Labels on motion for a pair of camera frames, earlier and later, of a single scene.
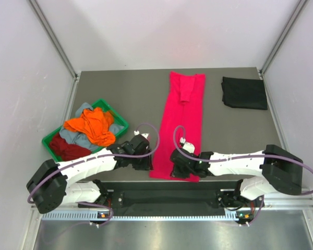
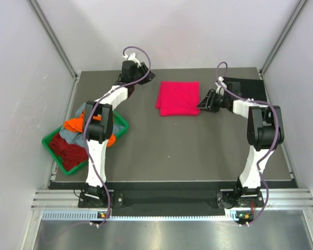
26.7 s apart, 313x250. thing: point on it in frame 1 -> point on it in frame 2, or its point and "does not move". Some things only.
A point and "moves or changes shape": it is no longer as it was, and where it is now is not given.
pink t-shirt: x=181 y=117 moves or changes shape
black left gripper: x=146 y=165 -> x=144 y=70
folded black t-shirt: x=244 y=93 does not move
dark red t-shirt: x=67 y=151 does not move
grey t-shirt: x=80 y=138 does not move
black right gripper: x=176 y=173 -> x=207 y=103
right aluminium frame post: x=297 y=12 does not move
